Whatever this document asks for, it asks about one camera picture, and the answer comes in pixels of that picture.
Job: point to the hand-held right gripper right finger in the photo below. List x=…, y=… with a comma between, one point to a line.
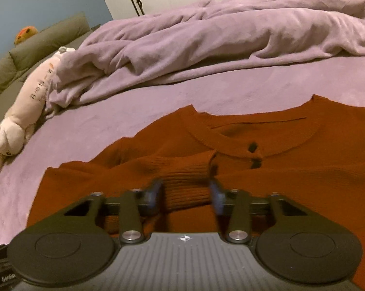
x=216, y=198

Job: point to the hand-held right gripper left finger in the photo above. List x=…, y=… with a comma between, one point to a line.
x=154, y=195

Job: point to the red knit sweater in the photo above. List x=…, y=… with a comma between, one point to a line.
x=291, y=172

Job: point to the purple bed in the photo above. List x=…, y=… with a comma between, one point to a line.
x=170, y=92

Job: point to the long pink plush toy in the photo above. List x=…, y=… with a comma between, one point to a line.
x=30, y=97

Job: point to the purple blanket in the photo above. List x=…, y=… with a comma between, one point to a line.
x=216, y=33

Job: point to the olive green pillow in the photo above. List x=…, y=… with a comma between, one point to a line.
x=49, y=39

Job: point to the orange plush toy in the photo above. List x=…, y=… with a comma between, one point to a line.
x=26, y=35

